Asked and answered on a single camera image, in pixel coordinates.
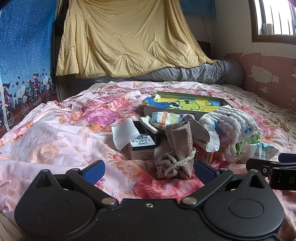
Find blue white milk carton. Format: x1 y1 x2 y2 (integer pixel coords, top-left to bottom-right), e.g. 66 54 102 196
127 121 157 161

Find wooden framed window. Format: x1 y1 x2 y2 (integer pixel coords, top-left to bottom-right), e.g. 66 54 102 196
248 1 295 45

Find striped colourful towel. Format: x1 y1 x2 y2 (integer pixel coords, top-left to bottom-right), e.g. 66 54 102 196
150 111 185 131

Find grey rolled quilt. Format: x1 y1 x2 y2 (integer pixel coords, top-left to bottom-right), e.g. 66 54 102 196
92 58 244 85

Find yellow dotted hanging blanket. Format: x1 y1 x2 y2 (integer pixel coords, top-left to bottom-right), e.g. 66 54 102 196
56 1 213 79

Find black sock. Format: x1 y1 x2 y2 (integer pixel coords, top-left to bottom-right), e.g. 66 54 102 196
147 131 162 147

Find pink floral bed sheet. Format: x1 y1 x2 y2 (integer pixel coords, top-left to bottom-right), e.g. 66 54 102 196
1 81 295 240

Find white tissue cloth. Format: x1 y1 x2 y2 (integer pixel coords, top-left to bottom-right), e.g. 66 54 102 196
111 118 139 151

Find white blue waffle cloth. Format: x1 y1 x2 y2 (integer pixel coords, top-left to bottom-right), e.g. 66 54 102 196
199 105 259 162

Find grey tray cartoon liner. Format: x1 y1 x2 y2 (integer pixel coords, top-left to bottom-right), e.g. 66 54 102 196
142 91 229 120

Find blue bicycle print curtain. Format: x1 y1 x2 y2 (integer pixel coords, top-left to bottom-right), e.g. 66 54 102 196
1 1 57 136

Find blue wall panel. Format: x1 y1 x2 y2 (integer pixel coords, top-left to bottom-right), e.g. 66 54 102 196
180 0 216 18

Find bag of green pieces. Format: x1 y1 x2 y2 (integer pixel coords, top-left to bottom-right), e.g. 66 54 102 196
236 131 279 162

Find red lid marker jar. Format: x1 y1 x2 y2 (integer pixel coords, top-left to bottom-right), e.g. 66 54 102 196
193 143 214 164

